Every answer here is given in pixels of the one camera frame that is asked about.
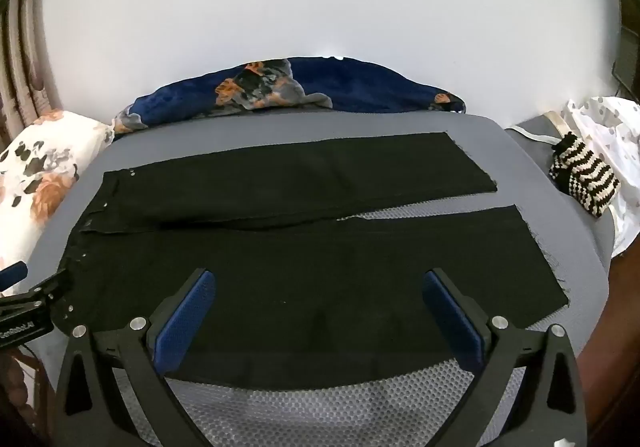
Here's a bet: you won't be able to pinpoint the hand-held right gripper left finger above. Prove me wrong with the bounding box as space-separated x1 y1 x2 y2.
52 268 218 447

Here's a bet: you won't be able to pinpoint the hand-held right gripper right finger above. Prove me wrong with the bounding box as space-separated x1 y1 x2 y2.
421 268 588 447

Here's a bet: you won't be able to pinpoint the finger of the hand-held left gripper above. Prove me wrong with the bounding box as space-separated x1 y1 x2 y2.
27 269 75 314
0 262 29 292

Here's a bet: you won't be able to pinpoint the black pants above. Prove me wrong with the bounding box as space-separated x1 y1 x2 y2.
56 131 570 390

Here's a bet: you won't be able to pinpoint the white floral pillow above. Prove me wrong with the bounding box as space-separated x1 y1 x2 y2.
0 109 117 268

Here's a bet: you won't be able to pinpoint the dark brown wooden board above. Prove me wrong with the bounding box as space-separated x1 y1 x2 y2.
575 249 640 433

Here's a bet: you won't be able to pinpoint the grey mesh mattress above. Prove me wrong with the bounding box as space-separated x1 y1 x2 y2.
30 107 621 447

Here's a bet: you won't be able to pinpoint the black white striped knit cloth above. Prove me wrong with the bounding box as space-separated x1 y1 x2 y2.
549 132 622 218

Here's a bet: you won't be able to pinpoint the beige curtain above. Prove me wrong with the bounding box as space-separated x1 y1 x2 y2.
0 0 66 128

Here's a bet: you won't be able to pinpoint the blue floral blanket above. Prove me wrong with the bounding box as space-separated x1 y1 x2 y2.
112 56 468 135

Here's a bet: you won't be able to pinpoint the white dotted cloth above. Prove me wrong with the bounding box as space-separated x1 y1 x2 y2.
562 96 640 258

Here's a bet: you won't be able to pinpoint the white strap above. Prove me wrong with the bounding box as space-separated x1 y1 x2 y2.
504 110 568 148

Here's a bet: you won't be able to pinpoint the dark frame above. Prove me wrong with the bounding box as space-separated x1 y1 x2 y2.
611 0 640 95

